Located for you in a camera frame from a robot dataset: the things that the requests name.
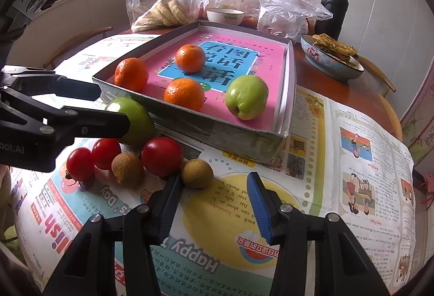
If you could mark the black thermos bottle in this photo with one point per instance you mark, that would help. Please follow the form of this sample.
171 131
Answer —
332 11

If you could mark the blue floral bowl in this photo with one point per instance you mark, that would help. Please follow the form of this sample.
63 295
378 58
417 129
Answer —
322 58

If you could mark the grey cardboard box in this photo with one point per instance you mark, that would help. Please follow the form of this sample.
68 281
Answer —
237 142

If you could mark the crumpled clear plastic bag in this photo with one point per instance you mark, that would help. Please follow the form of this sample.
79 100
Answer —
288 4

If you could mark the newspaper with yellow circle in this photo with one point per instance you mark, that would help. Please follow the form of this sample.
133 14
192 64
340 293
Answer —
217 201

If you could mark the clear plastic bag with breads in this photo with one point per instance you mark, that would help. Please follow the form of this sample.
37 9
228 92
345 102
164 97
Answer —
135 1

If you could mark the stack of pancakes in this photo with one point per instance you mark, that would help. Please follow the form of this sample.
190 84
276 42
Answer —
335 45

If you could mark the large red cherry tomato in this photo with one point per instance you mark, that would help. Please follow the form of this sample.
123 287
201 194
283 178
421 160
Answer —
162 156

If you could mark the green jujube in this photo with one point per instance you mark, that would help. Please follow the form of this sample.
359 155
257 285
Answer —
140 126
247 97

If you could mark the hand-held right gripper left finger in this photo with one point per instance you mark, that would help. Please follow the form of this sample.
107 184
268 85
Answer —
169 211

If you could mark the newspaper with film strip print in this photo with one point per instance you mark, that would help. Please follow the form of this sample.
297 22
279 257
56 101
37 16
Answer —
88 58

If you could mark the stack of round breads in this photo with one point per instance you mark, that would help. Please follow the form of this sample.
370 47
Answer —
173 13

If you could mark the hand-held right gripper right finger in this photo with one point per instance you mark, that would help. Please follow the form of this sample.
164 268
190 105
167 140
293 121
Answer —
259 211

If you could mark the small mandarin orange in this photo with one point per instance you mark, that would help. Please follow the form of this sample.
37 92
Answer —
190 58

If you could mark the brown longan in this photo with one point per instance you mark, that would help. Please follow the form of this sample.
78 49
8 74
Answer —
196 173
127 169

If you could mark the white bowl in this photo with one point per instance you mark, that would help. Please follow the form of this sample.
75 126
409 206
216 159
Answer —
225 17

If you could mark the pink small chair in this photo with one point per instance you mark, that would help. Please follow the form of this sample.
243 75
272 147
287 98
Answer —
429 180

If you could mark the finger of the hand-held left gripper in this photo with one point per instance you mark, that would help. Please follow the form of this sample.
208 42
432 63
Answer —
74 87
101 125

